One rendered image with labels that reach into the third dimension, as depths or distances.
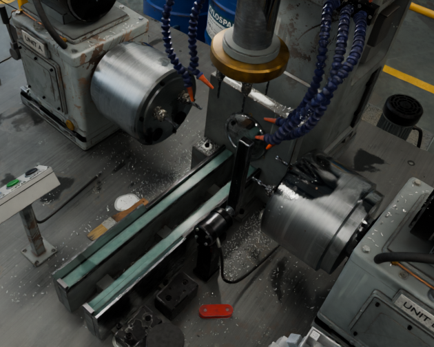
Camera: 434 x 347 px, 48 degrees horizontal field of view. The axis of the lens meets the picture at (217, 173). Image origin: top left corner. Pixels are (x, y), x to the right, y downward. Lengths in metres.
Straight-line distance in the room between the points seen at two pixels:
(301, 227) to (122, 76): 0.62
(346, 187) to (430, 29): 3.30
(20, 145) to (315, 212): 0.99
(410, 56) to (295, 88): 2.61
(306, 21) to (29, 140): 0.94
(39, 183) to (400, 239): 0.80
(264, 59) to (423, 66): 2.85
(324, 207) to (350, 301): 0.22
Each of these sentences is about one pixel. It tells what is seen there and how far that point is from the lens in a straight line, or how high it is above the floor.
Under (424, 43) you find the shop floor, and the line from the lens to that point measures 4.14.
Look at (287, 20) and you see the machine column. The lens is 1.30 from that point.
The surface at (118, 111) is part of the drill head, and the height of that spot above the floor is 1.06.
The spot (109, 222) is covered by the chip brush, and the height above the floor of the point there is 0.81.
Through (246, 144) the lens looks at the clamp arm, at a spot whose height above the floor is 1.25.
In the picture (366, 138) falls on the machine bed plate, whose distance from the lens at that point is 1.82.
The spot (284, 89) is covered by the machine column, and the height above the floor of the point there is 1.13.
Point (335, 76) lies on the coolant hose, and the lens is 0.97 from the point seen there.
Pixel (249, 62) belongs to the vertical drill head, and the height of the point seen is 1.34.
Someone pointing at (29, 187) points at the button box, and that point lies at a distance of 1.19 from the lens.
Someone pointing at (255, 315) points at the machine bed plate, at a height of 0.80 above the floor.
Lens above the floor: 1.96
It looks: 48 degrees down
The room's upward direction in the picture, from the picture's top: 8 degrees clockwise
